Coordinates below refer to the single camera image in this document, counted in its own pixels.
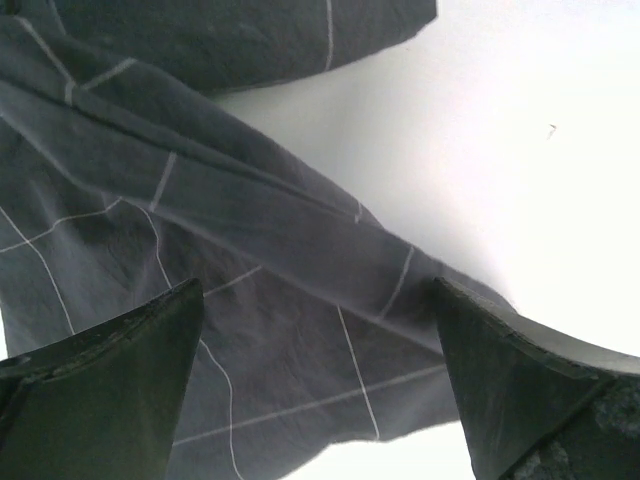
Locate dark grey checked cloth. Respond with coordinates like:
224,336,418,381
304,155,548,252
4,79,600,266
1,1,500,479

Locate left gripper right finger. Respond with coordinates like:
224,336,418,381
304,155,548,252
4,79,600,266
432,280,639,480

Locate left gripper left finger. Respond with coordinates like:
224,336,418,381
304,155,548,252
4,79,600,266
1,279,204,480

